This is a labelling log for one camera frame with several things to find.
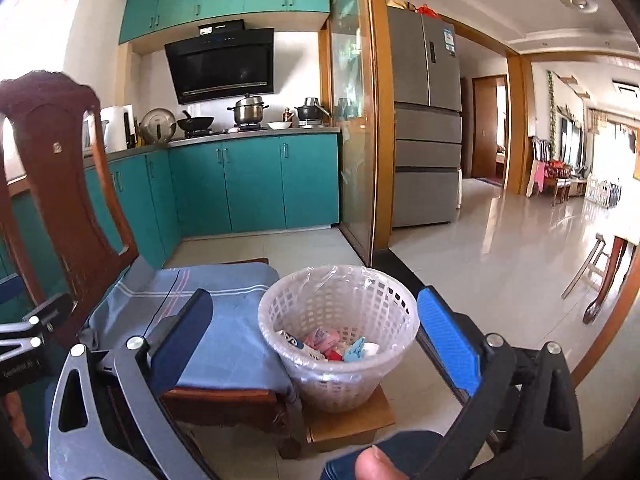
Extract white low fence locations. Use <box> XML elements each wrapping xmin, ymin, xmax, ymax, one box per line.
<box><xmin>581</xmin><ymin>171</ymin><xmax>624</xmax><ymax>209</ymax></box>

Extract flat cardboard box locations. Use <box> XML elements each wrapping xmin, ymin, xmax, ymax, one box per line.
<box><xmin>304</xmin><ymin>384</ymin><xmax>397</xmax><ymax>446</ymax></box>

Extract metal stool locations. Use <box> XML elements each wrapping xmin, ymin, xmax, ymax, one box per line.
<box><xmin>559</xmin><ymin>231</ymin><xmax>609</xmax><ymax>302</ymax></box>

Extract wooden table leg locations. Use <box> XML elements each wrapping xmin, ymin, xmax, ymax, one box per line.
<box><xmin>581</xmin><ymin>234</ymin><xmax>640</xmax><ymax>327</ymax></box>

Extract teal lower cabinets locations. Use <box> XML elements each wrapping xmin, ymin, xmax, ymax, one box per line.
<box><xmin>0</xmin><ymin>126</ymin><xmax>344</xmax><ymax>313</ymax></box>

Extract pink tissue packet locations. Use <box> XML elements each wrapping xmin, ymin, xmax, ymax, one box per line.
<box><xmin>303</xmin><ymin>326</ymin><xmax>342</xmax><ymax>354</ymax></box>

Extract blue denim clothing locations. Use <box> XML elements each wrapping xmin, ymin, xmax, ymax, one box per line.
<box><xmin>319</xmin><ymin>429</ymin><xmax>447</xmax><ymax>480</ymax></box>

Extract black range hood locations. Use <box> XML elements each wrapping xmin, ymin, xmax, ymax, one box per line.
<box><xmin>163</xmin><ymin>18</ymin><xmax>276</xmax><ymax>106</ymax></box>

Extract kitchen window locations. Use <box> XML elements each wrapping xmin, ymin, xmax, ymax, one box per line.
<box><xmin>0</xmin><ymin>0</ymin><xmax>90</xmax><ymax>87</ymax></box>

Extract pink hanging cloth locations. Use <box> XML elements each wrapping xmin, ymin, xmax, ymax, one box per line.
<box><xmin>530</xmin><ymin>159</ymin><xmax>547</xmax><ymax>196</ymax></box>

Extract white plastic waste basket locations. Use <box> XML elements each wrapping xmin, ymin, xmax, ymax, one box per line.
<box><xmin>256</xmin><ymin>264</ymin><xmax>422</xmax><ymax>414</ymax></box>

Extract white toothpaste box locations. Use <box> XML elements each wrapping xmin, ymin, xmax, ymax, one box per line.
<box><xmin>274</xmin><ymin>328</ymin><xmax>314</xmax><ymax>354</ymax></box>

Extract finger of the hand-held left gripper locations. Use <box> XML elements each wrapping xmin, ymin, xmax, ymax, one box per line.
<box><xmin>0</xmin><ymin>291</ymin><xmax>76</xmax><ymax>362</ymax></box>
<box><xmin>0</xmin><ymin>273</ymin><xmax>26</xmax><ymax>308</ymax></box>

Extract black wok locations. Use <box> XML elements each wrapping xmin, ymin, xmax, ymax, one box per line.
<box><xmin>175</xmin><ymin>109</ymin><xmax>216</xmax><ymax>132</ymax></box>

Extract wooden room door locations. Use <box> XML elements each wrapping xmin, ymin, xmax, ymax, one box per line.
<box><xmin>470</xmin><ymin>74</ymin><xmax>509</xmax><ymax>182</ymax></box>

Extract gas stove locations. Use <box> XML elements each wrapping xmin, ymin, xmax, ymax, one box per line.
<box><xmin>182</xmin><ymin>123</ymin><xmax>264</xmax><ymax>137</ymax></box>

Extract blue striped towel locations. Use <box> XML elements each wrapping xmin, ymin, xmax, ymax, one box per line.
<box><xmin>81</xmin><ymin>261</ymin><xmax>297</xmax><ymax>402</ymax></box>

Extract round steel lid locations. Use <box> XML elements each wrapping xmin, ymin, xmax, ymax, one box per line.
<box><xmin>138</xmin><ymin>106</ymin><xmax>177</xmax><ymax>144</ymax></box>

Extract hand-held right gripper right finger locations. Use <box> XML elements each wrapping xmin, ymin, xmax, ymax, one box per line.
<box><xmin>412</xmin><ymin>285</ymin><xmax>586</xmax><ymax>480</ymax></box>

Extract blue fringed cloth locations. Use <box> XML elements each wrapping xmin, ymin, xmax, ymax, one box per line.
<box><xmin>341</xmin><ymin>336</ymin><xmax>369</xmax><ymax>364</ymax></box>

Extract person's right hand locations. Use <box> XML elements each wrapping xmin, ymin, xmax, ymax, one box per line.
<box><xmin>353</xmin><ymin>445</ymin><xmax>402</xmax><ymax>480</ymax></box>

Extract steel stock pot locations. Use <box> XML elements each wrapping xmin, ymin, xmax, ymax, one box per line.
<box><xmin>227</xmin><ymin>93</ymin><xmax>270</xmax><ymax>126</ymax></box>

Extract black pot with lid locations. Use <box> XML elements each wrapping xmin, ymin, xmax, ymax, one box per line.
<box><xmin>293</xmin><ymin>97</ymin><xmax>332</xmax><ymax>124</ymax></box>

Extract carved wooden chair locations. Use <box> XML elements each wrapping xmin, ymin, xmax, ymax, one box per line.
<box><xmin>0</xmin><ymin>70</ymin><xmax>307</xmax><ymax>461</ymax></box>

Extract wooden living room chairs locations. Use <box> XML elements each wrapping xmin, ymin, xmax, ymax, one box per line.
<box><xmin>529</xmin><ymin>136</ymin><xmax>587</xmax><ymax>207</ymax></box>

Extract grey refrigerator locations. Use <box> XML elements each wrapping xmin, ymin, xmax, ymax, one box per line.
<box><xmin>385</xmin><ymin>5</ymin><xmax>464</xmax><ymax>229</ymax></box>

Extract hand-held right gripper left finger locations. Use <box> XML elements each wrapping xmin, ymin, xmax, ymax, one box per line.
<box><xmin>47</xmin><ymin>287</ymin><xmax>217</xmax><ymax>480</ymax></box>

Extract white countertop appliance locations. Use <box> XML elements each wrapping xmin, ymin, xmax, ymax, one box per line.
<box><xmin>99</xmin><ymin>104</ymin><xmax>135</xmax><ymax>154</ymax></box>

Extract green vine garland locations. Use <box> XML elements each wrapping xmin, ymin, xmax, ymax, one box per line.
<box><xmin>545</xmin><ymin>69</ymin><xmax>559</xmax><ymax>162</ymax></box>

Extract glass sliding door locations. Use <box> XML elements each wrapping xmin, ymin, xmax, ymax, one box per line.
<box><xmin>318</xmin><ymin>0</ymin><xmax>397</xmax><ymax>267</ymax></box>

